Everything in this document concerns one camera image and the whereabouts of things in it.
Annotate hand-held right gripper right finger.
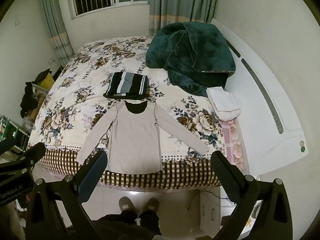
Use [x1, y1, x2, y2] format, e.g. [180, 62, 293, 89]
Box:
[211, 151, 302, 240]

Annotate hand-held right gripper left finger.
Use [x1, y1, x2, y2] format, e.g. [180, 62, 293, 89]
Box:
[25, 150, 108, 240]

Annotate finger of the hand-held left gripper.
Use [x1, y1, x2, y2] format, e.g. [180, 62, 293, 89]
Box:
[0, 142, 47, 178]
[0, 136, 17, 155]

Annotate beige long-sleeve shirt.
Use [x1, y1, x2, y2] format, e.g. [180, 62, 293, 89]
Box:
[76, 99, 209, 175]

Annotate black clothes pile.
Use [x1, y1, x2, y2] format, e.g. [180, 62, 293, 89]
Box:
[20, 81, 38, 118]

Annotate folded striped dark clothes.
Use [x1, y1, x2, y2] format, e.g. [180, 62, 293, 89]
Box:
[103, 71, 150, 100]

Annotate green crate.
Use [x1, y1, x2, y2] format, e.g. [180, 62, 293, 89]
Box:
[0, 114, 20, 141]

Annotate white bedside cabinet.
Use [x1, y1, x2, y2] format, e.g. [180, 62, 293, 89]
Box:
[199, 187, 237, 228]

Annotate pink bed sheet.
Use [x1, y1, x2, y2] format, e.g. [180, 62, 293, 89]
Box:
[219, 118, 244, 171]

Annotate grey slipper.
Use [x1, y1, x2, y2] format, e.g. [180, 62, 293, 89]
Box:
[118, 196, 137, 215]
[142, 196, 161, 213]

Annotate person's legs in black pants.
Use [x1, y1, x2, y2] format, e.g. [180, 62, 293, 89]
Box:
[93, 209, 162, 240]

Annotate yellow box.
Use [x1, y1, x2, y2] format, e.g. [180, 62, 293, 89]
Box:
[35, 72, 56, 91]

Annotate folded white towel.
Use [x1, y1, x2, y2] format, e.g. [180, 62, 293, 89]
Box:
[206, 86, 242, 121]

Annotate white bed headboard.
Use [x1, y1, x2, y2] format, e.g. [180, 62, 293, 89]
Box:
[210, 17, 309, 176]

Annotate floral bed quilt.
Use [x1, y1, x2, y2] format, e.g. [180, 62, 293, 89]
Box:
[26, 35, 228, 188]

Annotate grey-green curtain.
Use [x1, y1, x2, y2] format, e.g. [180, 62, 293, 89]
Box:
[148, 0, 221, 37]
[39, 0, 75, 67]

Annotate dark green plush blanket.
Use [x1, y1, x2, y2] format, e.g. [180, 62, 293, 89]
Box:
[145, 22, 236, 98]

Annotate black cable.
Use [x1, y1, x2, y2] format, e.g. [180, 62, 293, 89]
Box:
[185, 190, 236, 210]

